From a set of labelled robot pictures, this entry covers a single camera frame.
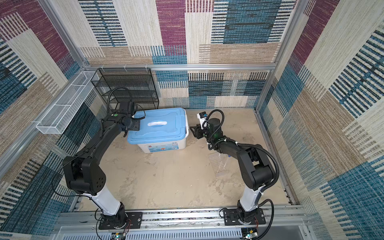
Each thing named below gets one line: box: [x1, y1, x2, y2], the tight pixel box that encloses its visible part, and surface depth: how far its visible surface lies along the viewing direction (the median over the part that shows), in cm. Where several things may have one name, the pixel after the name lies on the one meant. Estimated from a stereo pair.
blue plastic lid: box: [127, 107, 187, 145], surface depth 89 cm
